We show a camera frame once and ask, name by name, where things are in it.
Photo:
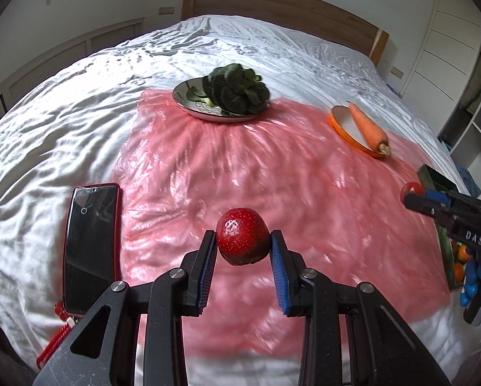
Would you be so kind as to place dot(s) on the patterned oval plate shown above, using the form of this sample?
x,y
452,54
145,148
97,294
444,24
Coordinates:
x,y
184,96

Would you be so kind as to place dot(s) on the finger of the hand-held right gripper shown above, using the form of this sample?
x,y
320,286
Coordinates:
x,y
439,196
423,205

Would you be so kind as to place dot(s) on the orange mandarin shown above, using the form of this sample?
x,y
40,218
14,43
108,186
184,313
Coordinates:
x,y
458,270
462,251

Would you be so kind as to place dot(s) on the wooden bed headboard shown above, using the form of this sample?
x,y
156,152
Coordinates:
x,y
284,12

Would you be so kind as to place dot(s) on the smartphone in red case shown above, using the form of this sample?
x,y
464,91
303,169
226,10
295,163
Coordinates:
x,y
89,249

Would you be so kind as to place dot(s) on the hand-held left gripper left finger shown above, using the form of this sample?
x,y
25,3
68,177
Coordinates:
x,y
208,265

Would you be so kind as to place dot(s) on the small red apple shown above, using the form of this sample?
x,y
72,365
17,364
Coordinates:
x,y
410,189

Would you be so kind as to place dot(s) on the orange carrot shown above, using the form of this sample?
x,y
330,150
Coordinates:
x,y
367,126

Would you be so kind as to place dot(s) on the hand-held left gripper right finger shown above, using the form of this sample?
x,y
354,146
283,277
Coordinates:
x,y
280,273

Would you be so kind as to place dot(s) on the green bok choy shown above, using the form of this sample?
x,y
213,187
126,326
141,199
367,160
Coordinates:
x,y
234,88

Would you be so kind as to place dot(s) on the orange rimmed white plate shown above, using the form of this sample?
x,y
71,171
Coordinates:
x,y
343,122

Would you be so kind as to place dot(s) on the green rectangular tray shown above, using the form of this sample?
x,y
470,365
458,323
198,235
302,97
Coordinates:
x,y
437,179

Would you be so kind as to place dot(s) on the person's right hand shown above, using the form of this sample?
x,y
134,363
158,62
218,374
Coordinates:
x,y
471,285

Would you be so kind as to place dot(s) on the white wardrobe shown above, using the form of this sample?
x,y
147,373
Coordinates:
x,y
445,28

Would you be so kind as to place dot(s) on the wall socket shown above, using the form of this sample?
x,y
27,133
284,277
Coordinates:
x,y
166,9
397,73

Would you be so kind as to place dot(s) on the red strawberry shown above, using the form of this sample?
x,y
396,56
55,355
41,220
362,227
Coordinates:
x,y
242,233

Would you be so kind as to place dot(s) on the blue cloth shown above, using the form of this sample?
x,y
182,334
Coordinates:
x,y
471,181

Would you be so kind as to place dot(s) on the pink plastic sheet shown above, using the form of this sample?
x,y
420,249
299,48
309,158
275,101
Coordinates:
x,y
264,161

